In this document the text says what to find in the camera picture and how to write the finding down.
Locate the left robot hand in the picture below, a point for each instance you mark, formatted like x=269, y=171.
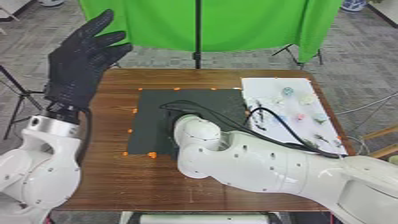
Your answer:
x=77, y=70

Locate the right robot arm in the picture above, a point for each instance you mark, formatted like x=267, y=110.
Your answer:
x=267, y=163

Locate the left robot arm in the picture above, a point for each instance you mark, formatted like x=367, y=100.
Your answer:
x=36, y=166

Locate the black tripod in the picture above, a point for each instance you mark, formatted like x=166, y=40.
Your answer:
x=22, y=96

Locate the dark mat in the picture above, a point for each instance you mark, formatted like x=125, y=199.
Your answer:
x=154, y=126

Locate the black backdrop stand pole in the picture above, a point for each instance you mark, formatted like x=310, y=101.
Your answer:
x=198, y=33

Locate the white sheet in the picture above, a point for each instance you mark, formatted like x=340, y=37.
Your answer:
x=267, y=86

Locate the green sprig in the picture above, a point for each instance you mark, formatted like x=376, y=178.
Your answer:
x=258, y=122
x=321, y=138

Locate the teal flower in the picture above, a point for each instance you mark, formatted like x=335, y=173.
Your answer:
x=289, y=91

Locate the white flower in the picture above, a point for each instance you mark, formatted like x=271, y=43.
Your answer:
x=308, y=99

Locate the pink flower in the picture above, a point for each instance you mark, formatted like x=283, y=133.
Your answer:
x=301, y=117

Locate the blue flower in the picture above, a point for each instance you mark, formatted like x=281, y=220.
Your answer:
x=321, y=118

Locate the pale grey bar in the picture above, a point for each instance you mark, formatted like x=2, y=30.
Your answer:
x=201, y=219

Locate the blue white vase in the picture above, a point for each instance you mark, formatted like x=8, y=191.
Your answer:
x=354, y=4

